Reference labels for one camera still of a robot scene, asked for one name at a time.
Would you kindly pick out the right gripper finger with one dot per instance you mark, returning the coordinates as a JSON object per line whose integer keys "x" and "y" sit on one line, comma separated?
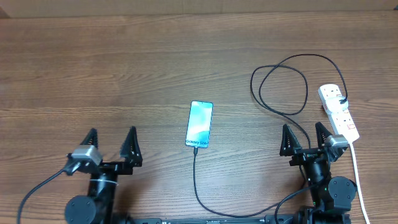
{"x": 290, "y": 144}
{"x": 322, "y": 134}

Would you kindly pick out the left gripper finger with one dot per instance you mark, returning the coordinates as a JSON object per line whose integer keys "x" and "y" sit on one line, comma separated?
{"x": 91, "y": 138}
{"x": 130, "y": 150}

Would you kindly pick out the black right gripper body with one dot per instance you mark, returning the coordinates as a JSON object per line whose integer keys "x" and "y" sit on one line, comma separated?
{"x": 303, "y": 155}

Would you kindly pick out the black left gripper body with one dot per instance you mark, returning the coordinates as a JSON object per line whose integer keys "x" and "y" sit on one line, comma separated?
{"x": 113, "y": 169}

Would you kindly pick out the blue Samsung Galaxy smartphone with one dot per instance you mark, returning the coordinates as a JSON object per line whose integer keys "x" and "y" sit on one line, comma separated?
{"x": 199, "y": 124}

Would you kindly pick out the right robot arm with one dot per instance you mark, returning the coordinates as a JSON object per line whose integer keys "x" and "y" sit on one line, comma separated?
{"x": 331, "y": 196}

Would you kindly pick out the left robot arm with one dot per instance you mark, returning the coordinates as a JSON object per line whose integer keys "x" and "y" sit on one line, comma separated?
{"x": 96, "y": 206}

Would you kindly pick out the white USB charger plug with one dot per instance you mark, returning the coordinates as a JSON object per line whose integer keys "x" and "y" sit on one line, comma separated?
{"x": 335, "y": 105}

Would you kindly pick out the white power strip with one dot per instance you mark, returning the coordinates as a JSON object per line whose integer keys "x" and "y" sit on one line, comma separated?
{"x": 342, "y": 122}

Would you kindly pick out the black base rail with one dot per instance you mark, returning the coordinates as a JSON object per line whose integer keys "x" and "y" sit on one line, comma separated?
{"x": 268, "y": 219}

